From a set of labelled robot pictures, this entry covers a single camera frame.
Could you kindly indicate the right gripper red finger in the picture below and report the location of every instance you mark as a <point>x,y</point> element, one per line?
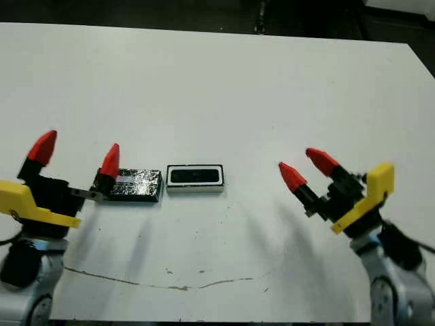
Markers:
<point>294,177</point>
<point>324,163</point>

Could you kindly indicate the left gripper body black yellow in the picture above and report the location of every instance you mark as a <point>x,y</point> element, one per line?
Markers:
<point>51,203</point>

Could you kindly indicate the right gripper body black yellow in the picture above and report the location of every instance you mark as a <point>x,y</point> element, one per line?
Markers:
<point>353,203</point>

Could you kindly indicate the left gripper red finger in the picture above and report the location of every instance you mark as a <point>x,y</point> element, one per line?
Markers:
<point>111,163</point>
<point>42,149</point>

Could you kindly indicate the black glossy box lid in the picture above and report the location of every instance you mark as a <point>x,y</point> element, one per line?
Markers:
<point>139,185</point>

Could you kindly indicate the black camera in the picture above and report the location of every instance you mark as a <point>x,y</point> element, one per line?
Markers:
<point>194,176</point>

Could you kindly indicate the black background stand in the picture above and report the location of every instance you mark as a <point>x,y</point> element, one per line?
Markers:
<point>261,15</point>

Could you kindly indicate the white background cabinet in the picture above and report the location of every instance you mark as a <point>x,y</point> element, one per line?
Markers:
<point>397,6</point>

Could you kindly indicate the white camera box base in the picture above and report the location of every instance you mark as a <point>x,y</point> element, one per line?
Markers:
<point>195,188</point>

